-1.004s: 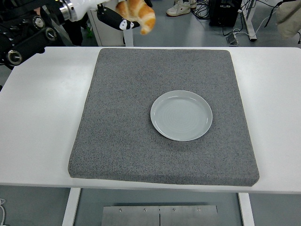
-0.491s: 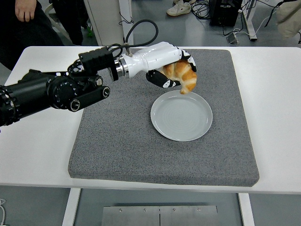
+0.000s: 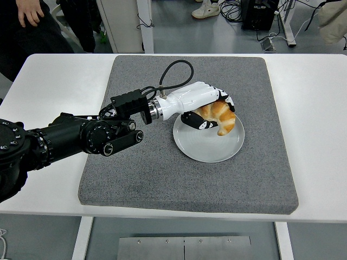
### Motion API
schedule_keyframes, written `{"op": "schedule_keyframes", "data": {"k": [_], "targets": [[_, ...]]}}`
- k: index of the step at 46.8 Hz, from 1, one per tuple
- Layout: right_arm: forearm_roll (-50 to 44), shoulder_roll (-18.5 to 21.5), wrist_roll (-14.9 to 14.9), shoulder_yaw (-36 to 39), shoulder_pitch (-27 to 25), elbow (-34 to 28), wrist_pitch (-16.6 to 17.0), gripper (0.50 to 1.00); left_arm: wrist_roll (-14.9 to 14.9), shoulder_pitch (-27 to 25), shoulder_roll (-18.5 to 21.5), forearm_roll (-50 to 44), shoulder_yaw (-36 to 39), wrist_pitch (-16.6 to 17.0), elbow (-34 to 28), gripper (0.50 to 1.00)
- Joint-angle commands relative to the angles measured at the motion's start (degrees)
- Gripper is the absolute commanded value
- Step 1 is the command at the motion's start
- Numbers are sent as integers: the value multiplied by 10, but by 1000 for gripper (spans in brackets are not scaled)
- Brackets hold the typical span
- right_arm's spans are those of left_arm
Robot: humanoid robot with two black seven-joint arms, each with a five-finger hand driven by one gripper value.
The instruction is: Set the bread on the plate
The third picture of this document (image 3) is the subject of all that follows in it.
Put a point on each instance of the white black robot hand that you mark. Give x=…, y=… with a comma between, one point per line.
x=189, y=97

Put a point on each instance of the person's left hand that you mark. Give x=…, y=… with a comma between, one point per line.
x=29, y=12

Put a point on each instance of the golden croissant bread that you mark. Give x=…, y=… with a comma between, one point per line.
x=225, y=119

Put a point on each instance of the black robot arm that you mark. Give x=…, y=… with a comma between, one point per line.
x=67, y=135

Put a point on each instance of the grey round plate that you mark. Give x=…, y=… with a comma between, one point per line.
x=206, y=147

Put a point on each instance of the person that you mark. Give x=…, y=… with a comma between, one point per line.
x=24, y=51

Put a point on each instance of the white chair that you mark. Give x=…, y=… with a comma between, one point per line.
x=67, y=29

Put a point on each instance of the black garment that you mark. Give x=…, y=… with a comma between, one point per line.
x=81, y=24

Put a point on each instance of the small green object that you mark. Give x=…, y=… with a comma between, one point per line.
x=102, y=38

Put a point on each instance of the grey speckled mat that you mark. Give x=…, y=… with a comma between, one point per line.
x=176, y=184

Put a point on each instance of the white shoe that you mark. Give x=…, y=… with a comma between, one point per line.
x=205, y=10

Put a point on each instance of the grey floor pedal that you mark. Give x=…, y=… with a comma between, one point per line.
x=268, y=44

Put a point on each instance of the black computer box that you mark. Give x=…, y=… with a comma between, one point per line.
x=257, y=16

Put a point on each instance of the white desk leg with foot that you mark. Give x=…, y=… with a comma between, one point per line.
x=288, y=24

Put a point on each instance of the beige cloth bag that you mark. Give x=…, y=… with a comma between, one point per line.
x=332, y=21

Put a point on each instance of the white table leg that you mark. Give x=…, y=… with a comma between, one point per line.
x=284, y=241
x=81, y=238

